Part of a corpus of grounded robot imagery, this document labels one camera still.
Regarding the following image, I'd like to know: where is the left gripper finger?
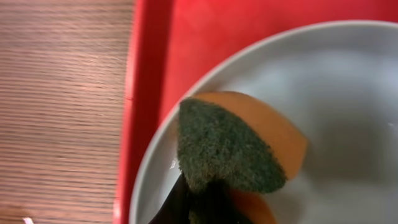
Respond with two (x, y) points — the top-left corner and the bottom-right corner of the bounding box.
(149, 174), (190, 224)

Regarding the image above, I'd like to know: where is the green and orange sponge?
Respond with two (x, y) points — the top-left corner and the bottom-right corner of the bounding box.
(177, 91), (308, 223)

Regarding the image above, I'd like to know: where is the light blue plate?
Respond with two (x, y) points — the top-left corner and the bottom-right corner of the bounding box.
(129, 20), (398, 224)

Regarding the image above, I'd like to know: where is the red plastic tray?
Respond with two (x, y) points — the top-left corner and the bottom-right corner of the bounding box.
(113, 0), (397, 223)

